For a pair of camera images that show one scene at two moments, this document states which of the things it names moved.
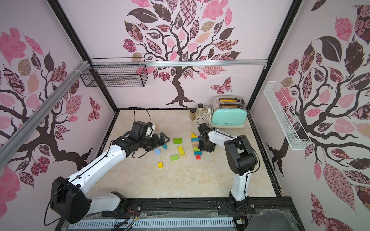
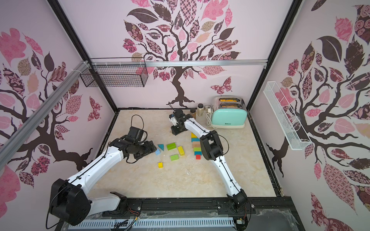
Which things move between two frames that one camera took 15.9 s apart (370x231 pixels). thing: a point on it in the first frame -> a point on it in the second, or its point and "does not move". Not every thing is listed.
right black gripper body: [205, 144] -> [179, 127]
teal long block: [195, 139] does not move
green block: [178, 140] -> [171, 146]
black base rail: [204, 206] does not move
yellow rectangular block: [181, 150] does not move
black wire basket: [117, 76] does not move
